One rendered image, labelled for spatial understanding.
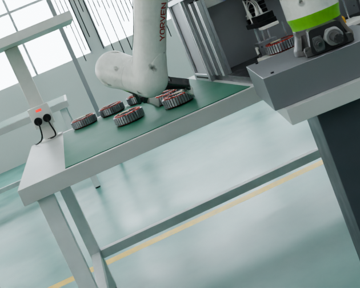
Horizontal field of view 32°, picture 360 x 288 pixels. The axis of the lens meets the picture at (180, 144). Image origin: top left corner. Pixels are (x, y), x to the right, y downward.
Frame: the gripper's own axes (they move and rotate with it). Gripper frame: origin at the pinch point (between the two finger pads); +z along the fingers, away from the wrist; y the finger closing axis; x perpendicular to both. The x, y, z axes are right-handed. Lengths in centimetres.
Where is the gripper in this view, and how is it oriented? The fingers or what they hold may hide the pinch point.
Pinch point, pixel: (173, 96)
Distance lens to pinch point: 215.2
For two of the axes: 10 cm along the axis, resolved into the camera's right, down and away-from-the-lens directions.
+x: 1.5, 9.5, -2.7
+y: -8.6, 2.7, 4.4
